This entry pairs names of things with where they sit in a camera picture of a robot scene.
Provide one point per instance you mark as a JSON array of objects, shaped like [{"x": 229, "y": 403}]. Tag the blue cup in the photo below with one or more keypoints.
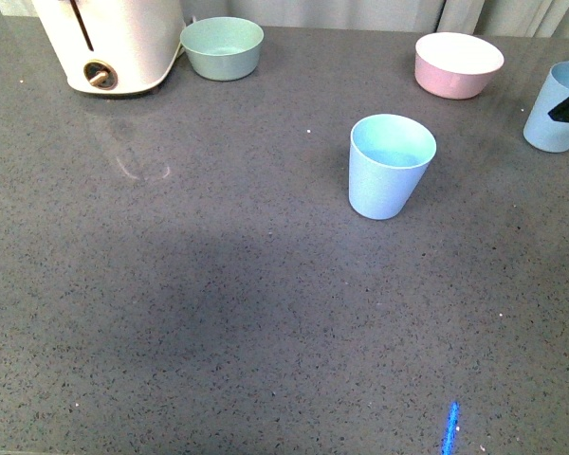
[
  {"x": 388, "y": 157},
  {"x": 540, "y": 130}
]

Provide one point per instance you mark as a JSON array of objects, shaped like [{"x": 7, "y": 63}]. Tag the green bowl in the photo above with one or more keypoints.
[{"x": 223, "y": 49}]

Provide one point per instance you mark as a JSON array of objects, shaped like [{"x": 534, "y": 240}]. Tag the grey curtain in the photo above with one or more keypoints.
[{"x": 542, "y": 19}]

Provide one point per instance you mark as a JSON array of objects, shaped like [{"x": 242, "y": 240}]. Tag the cream white toaster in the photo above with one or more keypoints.
[{"x": 113, "y": 47}]

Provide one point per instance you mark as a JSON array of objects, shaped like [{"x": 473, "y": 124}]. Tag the pink bowl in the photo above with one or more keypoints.
[{"x": 454, "y": 65}]

